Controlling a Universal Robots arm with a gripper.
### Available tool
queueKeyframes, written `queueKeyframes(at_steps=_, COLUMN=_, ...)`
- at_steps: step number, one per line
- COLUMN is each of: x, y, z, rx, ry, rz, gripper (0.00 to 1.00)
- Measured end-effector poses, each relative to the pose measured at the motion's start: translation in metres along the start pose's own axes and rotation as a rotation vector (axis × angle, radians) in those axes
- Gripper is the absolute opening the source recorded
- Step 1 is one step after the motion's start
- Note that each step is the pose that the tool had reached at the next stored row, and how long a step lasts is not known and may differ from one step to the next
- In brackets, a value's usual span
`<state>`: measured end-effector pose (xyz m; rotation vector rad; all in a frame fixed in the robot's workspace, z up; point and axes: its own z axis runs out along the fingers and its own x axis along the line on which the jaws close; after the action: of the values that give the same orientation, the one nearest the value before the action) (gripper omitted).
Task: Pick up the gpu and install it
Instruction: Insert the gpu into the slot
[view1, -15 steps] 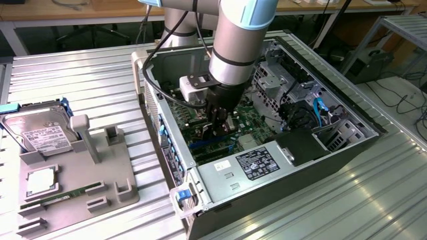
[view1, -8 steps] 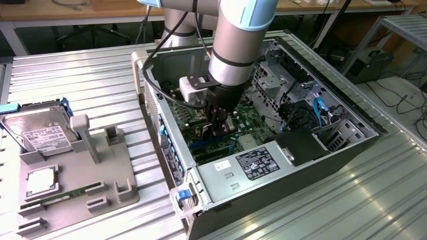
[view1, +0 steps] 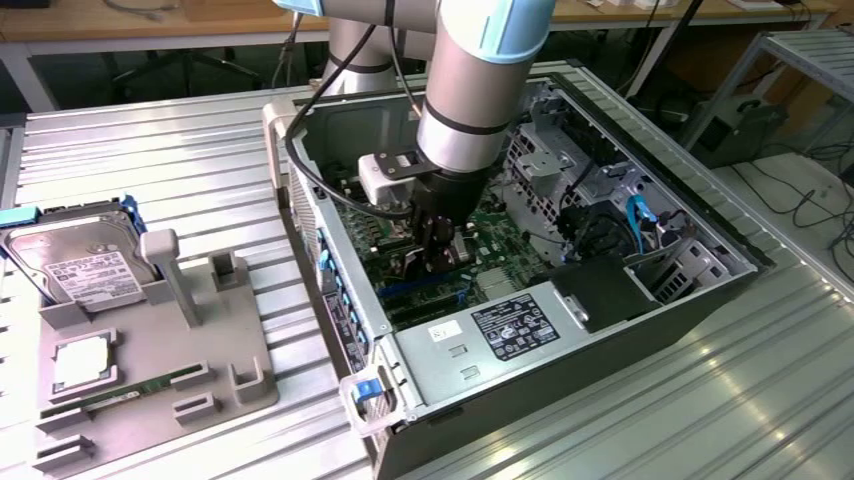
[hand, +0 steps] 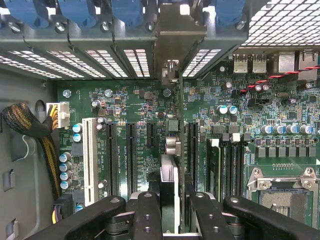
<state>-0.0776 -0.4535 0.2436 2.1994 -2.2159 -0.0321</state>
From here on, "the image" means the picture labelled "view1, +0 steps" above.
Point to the black box on floor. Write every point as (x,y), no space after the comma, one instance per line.
(740,130)

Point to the green RAM stick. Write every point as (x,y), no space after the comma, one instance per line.
(133,392)

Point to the silver power supply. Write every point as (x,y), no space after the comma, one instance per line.
(440,360)

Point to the green motherboard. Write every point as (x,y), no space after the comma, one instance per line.
(496,250)

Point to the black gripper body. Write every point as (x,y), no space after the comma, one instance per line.
(449,192)

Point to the silver hard disk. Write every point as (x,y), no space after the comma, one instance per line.
(73,260)

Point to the hard disk drive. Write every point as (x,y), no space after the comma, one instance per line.
(129,215)

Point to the blue case latch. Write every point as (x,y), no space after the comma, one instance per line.
(365,390)

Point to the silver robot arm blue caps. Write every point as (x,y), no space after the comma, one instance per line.
(467,75)

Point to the wooden desk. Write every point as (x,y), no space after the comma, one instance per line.
(167,27)

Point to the silver disk bay cage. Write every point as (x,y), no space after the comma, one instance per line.
(547,160)

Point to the grey metal shelf frame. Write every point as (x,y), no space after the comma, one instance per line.
(807,55)

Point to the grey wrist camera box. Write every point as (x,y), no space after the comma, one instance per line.
(383,180)

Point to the silver CPU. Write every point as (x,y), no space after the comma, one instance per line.
(81,365)

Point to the grey parts rack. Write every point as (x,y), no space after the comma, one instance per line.
(153,350)

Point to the open black PC case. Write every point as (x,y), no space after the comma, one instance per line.
(600,360)

